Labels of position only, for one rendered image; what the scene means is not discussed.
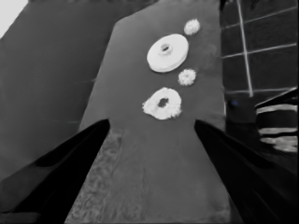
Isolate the white toothed gear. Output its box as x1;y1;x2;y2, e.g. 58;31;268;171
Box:
183;18;201;36
162;105;183;121
178;68;197;87

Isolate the white round carrier with pins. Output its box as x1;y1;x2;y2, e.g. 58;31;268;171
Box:
141;87;183;121

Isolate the dark robot body with pale edges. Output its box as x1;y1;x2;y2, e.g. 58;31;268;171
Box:
223;87;299;175

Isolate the large thick white disc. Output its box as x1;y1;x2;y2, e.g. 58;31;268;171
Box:
146;33;190;74

